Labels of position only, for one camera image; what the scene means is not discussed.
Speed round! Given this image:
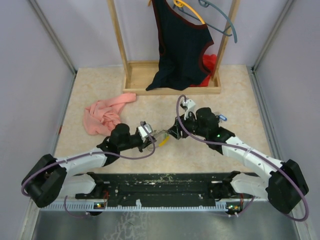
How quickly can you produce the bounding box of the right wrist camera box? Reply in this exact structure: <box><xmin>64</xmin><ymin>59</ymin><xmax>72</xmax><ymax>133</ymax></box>
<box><xmin>180</xmin><ymin>98</ymin><xmax>196</xmax><ymax>120</ymax></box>

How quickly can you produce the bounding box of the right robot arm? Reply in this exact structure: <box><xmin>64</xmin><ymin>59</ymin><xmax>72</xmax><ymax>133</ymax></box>
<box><xmin>168</xmin><ymin>103</ymin><xmax>309</xmax><ymax>214</ymax></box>

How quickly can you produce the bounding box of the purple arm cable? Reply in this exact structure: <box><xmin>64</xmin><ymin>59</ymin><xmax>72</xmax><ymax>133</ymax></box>
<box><xmin>175</xmin><ymin>94</ymin><xmax>310</xmax><ymax>222</ymax></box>
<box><xmin>20</xmin><ymin>120</ymin><xmax>157</xmax><ymax>220</ymax></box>

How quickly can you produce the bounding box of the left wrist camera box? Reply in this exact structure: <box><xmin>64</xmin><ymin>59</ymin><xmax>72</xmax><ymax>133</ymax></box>
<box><xmin>137</xmin><ymin>121</ymin><xmax>153</xmax><ymax>141</ymax></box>

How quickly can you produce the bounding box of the red cloth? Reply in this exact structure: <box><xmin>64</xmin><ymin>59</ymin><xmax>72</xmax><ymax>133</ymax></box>
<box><xmin>190</xmin><ymin>54</ymin><xmax>217</xmax><ymax>87</ymax></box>

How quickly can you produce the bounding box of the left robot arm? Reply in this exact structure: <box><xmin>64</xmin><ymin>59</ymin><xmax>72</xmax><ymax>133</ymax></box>
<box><xmin>21</xmin><ymin>121</ymin><xmax>156</xmax><ymax>208</ymax></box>

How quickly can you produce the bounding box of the yellow clothes hanger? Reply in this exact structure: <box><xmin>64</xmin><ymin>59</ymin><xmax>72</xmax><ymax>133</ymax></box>
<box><xmin>173</xmin><ymin>0</ymin><xmax>205</xmax><ymax>25</ymax></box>

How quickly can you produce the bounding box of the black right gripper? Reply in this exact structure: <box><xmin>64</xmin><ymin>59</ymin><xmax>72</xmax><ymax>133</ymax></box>
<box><xmin>167</xmin><ymin>110</ymin><xmax>208</xmax><ymax>140</ymax></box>

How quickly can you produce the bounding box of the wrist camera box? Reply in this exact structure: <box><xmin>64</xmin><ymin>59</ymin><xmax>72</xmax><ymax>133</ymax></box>
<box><xmin>137</xmin><ymin>121</ymin><xmax>153</xmax><ymax>141</ymax></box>
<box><xmin>180</xmin><ymin>98</ymin><xmax>196</xmax><ymax>120</ymax></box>

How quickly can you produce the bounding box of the large keyring with small rings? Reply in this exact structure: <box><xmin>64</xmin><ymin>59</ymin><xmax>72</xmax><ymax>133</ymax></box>
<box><xmin>152</xmin><ymin>130</ymin><xmax>170</xmax><ymax>148</ymax></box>

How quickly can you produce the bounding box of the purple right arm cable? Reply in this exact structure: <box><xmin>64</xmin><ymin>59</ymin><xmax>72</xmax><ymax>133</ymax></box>
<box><xmin>175</xmin><ymin>94</ymin><xmax>310</xmax><ymax>222</ymax></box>

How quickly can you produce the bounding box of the blue tagged key bunch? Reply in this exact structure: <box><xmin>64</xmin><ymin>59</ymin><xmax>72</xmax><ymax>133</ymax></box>
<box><xmin>214</xmin><ymin>112</ymin><xmax>228</xmax><ymax>123</ymax></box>

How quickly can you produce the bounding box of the wooden clothes rack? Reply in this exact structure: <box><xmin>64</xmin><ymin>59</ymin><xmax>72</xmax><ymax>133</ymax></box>
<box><xmin>107</xmin><ymin>0</ymin><xmax>240</xmax><ymax>95</ymax></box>

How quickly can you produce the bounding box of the dark navy tank top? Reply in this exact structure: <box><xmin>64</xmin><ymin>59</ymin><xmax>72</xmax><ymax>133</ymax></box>
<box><xmin>145</xmin><ymin>0</ymin><xmax>214</xmax><ymax>91</ymax></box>

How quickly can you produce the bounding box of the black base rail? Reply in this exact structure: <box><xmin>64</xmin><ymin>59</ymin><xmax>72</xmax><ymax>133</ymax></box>
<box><xmin>75</xmin><ymin>173</ymin><xmax>238</xmax><ymax>208</ymax></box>

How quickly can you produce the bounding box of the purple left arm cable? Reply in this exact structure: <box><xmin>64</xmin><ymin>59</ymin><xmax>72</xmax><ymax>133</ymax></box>
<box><xmin>20</xmin><ymin>120</ymin><xmax>157</xmax><ymax>220</ymax></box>

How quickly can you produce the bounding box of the grey blue clothes hanger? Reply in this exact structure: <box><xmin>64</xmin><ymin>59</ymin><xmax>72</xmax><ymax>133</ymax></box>
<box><xmin>197</xmin><ymin>0</ymin><xmax>239</xmax><ymax>44</ymax></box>

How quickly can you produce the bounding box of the white cable duct strip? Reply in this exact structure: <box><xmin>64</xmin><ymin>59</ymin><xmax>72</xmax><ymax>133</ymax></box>
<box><xmin>39</xmin><ymin>199</ymin><xmax>246</xmax><ymax>213</ymax></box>

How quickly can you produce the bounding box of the pink cloth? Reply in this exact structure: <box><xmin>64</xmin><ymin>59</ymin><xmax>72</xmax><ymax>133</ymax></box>
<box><xmin>82</xmin><ymin>93</ymin><xmax>137</xmax><ymax>136</ymax></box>

